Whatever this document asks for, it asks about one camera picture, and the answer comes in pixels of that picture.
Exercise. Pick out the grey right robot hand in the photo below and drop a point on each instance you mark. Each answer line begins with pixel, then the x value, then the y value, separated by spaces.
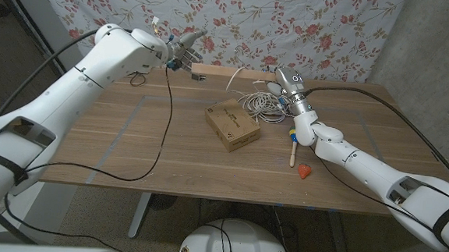
pixel 291 81

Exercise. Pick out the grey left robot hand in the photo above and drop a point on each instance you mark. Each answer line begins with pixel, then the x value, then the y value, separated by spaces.
pixel 182 51

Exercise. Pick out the wooden clip hanger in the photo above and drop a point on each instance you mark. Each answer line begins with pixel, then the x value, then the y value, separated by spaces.
pixel 220 71

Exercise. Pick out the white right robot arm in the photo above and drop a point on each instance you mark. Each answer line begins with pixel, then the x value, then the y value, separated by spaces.
pixel 362 165

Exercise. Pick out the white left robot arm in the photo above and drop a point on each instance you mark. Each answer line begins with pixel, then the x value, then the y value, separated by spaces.
pixel 74 93

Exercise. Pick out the brown cardboard package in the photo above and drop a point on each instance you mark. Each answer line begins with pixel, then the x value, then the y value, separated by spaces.
pixel 232 126

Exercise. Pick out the colourful striped wooden maraca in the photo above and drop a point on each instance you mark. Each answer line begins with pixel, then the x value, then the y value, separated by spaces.
pixel 293 157

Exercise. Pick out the red toy strawberry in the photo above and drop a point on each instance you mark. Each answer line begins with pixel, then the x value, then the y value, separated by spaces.
pixel 304 171

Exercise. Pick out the floral backdrop cloth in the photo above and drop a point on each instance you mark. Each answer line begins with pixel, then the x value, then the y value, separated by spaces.
pixel 254 18

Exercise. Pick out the grey table leg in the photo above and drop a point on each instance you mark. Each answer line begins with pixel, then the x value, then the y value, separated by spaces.
pixel 336 236

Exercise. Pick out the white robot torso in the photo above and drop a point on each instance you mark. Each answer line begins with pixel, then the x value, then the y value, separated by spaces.
pixel 237 240

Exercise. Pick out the white table leg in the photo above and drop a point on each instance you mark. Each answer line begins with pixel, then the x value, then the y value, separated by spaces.
pixel 139 214

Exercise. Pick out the white low cabinet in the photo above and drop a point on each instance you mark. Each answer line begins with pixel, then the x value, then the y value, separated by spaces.
pixel 47 209

